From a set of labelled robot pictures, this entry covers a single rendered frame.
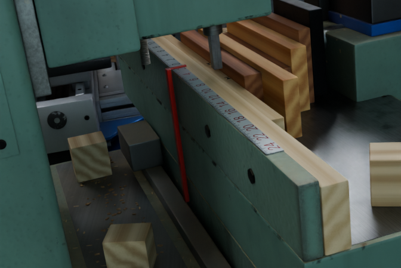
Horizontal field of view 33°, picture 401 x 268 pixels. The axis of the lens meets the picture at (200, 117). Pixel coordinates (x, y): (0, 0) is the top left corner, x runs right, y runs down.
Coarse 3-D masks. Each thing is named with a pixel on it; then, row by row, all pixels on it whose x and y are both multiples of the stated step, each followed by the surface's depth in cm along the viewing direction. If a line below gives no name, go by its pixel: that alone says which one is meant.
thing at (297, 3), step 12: (276, 0) 73; (288, 0) 71; (276, 12) 74; (288, 12) 71; (300, 12) 68; (312, 12) 66; (312, 24) 67; (336, 24) 73; (312, 36) 67; (324, 36) 71; (312, 48) 67; (324, 48) 68; (312, 60) 68; (324, 60) 68; (324, 72) 69; (324, 84) 69
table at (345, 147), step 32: (128, 96) 96; (320, 96) 71; (160, 128) 79; (320, 128) 63; (352, 128) 62; (384, 128) 61; (192, 160) 66; (352, 160) 56; (224, 192) 58; (352, 192) 51; (224, 224) 60; (256, 224) 51; (352, 224) 47; (384, 224) 46; (256, 256) 53; (288, 256) 45; (352, 256) 44; (384, 256) 45
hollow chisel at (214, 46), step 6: (210, 36) 66; (216, 36) 66; (210, 42) 66; (216, 42) 66; (210, 48) 67; (216, 48) 66; (210, 54) 67; (216, 54) 66; (216, 60) 67; (216, 66) 67; (222, 66) 67
